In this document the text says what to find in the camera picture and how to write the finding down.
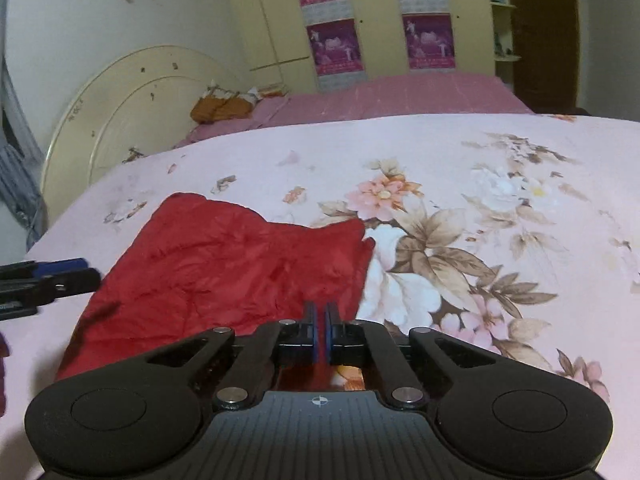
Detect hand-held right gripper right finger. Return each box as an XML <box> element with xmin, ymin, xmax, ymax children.
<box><xmin>325</xmin><ymin>301</ymin><xmax>501</xmax><ymax>411</ymax></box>

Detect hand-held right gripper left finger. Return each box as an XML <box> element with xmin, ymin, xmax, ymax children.
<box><xmin>145</xmin><ymin>301</ymin><xmax>319</xmax><ymax>411</ymax></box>

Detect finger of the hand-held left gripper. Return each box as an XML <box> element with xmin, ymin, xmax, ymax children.
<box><xmin>0</xmin><ymin>268</ymin><xmax>102</xmax><ymax>322</ymax></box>
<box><xmin>0</xmin><ymin>258</ymin><xmax>89</xmax><ymax>281</ymax></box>

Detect red puffer jacket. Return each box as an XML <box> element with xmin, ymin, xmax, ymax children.
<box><xmin>55</xmin><ymin>192</ymin><xmax>377</xmax><ymax>392</ymax></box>

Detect grey striped cloth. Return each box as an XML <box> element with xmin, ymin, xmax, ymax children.
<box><xmin>0</xmin><ymin>67</ymin><xmax>47</xmax><ymax>235</ymax></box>

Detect pink floral bedsheet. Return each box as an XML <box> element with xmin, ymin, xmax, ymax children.
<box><xmin>0</xmin><ymin>112</ymin><xmax>640</xmax><ymax>480</ymax></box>

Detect cream wooden headboard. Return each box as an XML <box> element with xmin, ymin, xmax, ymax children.
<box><xmin>40</xmin><ymin>45</ymin><xmax>247</xmax><ymax>233</ymax></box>

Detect orange-brown cloth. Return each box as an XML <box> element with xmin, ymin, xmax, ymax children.
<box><xmin>191</xmin><ymin>96</ymin><xmax>252</xmax><ymax>124</ymax></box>

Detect pink checked bedspread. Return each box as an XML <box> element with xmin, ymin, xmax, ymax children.
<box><xmin>172</xmin><ymin>71</ymin><xmax>537</xmax><ymax>150</ymax></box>

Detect yellow wardrobe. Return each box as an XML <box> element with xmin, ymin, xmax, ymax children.
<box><xmin>219</xmin><ymin>0</ymin><xmax>520</xmax><ymax>94</ymax></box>

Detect small dark figurines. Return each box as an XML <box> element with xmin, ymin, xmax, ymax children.
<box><xmin>493</xmin><ymin>32</ymin><xmax>522</xmax><ymax>59</ymax></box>

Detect brown wooden door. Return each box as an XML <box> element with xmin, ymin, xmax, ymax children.
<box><xmin>504</xmin><ymin>0</ymin><xmax>582</xmax><ymax>114</ymax></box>

